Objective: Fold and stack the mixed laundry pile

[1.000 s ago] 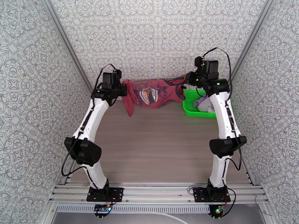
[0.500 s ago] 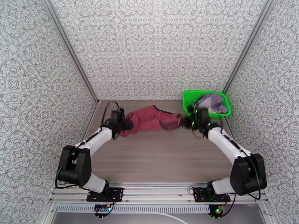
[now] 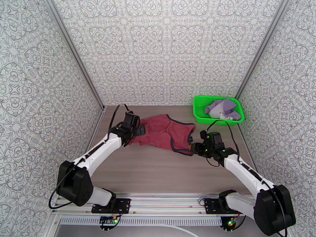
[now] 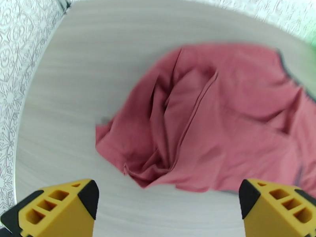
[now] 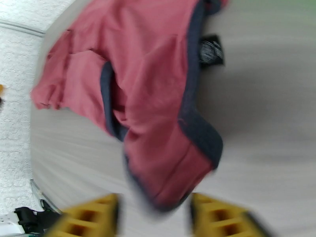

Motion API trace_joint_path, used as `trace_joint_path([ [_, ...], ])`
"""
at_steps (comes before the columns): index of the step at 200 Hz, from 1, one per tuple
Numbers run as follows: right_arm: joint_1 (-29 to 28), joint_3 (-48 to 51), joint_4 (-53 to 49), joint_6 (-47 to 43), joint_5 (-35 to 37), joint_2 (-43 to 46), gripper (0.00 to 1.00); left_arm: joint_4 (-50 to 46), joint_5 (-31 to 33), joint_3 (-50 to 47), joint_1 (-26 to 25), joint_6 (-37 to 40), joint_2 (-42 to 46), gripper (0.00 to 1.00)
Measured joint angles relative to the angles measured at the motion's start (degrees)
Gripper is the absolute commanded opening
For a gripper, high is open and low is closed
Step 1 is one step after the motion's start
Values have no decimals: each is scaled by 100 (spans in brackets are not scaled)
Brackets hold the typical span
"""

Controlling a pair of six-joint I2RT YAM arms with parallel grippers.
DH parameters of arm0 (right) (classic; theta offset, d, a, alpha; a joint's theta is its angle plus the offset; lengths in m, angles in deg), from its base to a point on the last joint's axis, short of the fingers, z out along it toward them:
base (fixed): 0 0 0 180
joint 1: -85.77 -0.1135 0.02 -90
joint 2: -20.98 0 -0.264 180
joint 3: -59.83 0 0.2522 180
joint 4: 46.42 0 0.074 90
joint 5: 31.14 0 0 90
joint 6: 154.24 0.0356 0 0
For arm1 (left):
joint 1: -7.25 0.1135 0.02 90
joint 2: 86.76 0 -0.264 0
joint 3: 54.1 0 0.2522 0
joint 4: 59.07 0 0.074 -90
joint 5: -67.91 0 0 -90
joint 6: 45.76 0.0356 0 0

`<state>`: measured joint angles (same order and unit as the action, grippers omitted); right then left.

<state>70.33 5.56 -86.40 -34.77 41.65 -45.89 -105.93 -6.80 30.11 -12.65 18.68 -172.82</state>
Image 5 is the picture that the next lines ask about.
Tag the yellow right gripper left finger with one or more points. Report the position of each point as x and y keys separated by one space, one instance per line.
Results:
x=91 y=219

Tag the red tank top navy trim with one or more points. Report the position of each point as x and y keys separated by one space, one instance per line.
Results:
x=148 y=71

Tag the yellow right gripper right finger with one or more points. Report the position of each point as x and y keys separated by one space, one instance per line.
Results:
x=217 y=219

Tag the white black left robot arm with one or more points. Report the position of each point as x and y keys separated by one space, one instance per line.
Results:
x=27 y=216

